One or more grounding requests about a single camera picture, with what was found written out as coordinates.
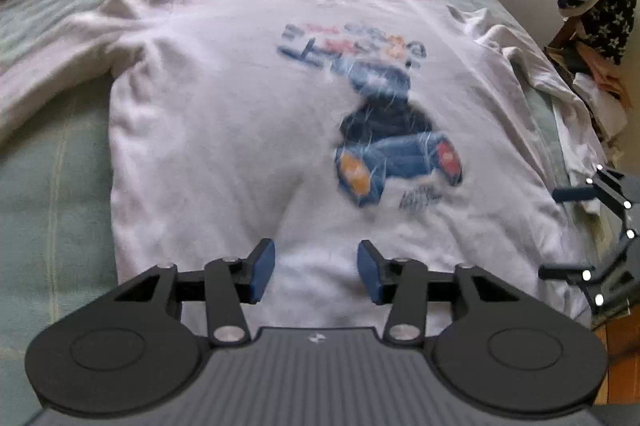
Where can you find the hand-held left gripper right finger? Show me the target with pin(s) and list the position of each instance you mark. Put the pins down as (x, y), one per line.
(369, 271)

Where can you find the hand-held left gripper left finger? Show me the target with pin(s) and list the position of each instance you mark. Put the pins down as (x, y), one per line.
(262, 270)

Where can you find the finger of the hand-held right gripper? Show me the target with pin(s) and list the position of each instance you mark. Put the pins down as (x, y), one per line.
(575, 195)
(565, 273)

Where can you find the white printed t-shirt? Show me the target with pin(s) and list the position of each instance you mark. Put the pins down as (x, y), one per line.
(225, 130)

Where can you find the pile of clothes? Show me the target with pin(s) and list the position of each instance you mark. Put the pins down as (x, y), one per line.
(600, 105)

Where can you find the navy star-print garment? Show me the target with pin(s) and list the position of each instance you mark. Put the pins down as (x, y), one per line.
(600, 0)

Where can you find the green checked bed blanket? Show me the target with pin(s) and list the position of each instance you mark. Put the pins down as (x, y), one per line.
(50, 206)

